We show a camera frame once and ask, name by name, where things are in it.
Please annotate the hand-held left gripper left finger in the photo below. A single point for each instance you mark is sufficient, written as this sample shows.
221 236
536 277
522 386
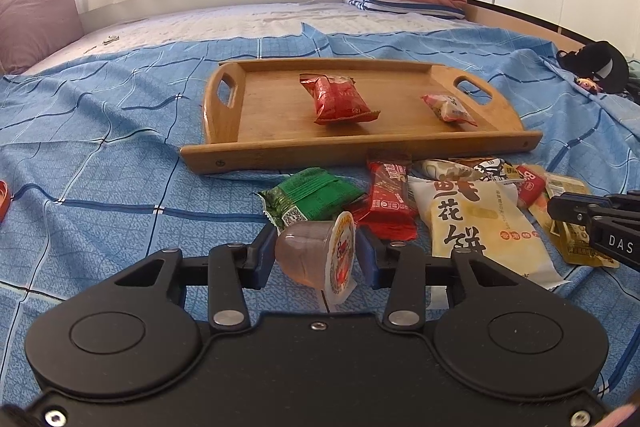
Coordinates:
265 254

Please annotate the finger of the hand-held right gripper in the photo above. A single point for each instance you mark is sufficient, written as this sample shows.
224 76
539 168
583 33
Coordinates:
575 207
617 239

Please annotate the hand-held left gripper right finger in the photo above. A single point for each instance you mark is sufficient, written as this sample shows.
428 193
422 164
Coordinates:
366 257

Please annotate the yellow translucent packet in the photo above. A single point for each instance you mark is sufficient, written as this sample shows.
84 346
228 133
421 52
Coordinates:
570 237

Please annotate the clear jelly cup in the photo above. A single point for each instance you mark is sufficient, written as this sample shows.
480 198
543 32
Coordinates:
300 252

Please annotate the red chocolate bar wrapper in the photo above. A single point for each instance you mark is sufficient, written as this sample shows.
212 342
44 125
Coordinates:
387 192

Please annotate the wooden tray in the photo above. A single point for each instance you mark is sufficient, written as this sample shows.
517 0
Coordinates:
270 107

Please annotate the small red cream snack packet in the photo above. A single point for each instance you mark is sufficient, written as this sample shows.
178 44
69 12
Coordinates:
447 108

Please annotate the green snack packet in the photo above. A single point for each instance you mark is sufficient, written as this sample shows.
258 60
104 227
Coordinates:
310 194

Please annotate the black white patterned packet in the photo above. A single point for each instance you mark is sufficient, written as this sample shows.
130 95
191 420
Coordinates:
492 168

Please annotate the large white yellow pastry packet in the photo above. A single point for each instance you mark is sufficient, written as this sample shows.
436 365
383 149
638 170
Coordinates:
475 222

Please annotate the black cap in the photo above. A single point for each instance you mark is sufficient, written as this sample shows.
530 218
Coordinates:
607 67

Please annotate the blue checked sheet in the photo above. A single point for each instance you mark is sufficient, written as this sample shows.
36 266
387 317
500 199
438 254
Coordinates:
125 147

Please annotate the beige quilted mattress cover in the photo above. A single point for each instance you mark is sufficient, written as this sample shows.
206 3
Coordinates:
200 27

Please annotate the folded blue striped blanket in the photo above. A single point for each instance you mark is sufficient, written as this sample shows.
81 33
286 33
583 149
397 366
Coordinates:
400 2

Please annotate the small metal object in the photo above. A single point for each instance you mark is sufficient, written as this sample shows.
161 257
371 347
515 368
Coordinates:
111 39

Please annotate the orange object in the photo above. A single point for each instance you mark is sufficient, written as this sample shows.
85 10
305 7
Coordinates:
3 202

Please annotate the pink pillow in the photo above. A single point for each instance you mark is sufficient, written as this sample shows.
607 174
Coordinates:
35 22

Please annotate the wooden bed frame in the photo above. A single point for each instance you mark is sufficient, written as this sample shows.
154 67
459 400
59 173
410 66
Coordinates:
525 24

